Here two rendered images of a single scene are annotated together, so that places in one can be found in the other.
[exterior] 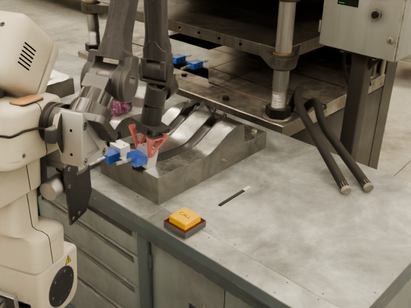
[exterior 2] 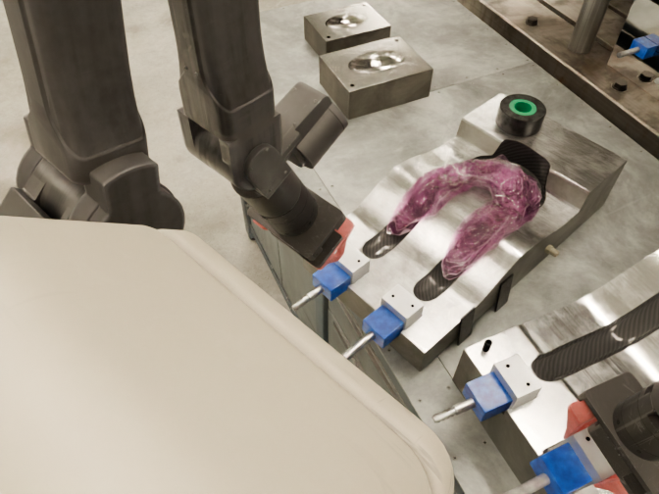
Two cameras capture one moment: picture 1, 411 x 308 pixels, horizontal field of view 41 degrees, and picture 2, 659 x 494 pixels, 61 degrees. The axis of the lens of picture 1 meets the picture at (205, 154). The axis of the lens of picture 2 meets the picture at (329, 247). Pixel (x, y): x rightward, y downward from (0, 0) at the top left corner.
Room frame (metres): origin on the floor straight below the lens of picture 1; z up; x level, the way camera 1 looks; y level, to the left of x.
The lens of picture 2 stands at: (1.05, 0.34, 1.53)
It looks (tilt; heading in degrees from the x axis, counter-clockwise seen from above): 50 degrees down; 23
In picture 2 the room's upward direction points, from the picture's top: straight up
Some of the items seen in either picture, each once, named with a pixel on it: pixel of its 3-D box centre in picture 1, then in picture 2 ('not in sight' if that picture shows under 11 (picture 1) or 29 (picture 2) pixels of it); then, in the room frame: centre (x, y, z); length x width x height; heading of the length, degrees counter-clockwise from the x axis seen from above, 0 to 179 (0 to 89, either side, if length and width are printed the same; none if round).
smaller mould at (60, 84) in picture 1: (43, 87); (374, 75); (2.08, 0.67, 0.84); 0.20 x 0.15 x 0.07; 138
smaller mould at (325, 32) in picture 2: not in sight; (346, 32); (2.23, 0.80, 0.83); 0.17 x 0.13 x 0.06; 138
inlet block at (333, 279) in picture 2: not in sight; (327, 284); (1.50, 0.54, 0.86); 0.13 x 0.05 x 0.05; 155
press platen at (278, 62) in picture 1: (229, 27); not in sight; (2.60, -0.10, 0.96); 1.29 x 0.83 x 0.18; 48
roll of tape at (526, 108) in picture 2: not in sight; (520, 115); (1.93, 0.35, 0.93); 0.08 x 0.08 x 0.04
